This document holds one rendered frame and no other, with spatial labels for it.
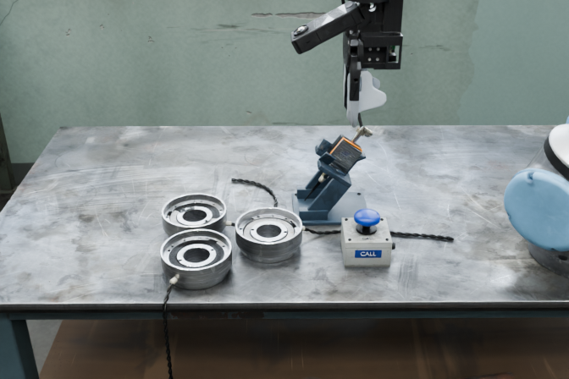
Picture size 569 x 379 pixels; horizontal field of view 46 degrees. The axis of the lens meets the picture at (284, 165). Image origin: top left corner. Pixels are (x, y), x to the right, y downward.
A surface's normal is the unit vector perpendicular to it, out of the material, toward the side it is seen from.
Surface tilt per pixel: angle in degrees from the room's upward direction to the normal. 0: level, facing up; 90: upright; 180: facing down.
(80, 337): 0
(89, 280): 0
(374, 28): 90
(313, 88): 90
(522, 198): 97
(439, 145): 0
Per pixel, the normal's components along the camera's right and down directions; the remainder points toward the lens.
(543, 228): -0.71, 0.44
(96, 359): 0.00, -0.88
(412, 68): 0.00, 0.47
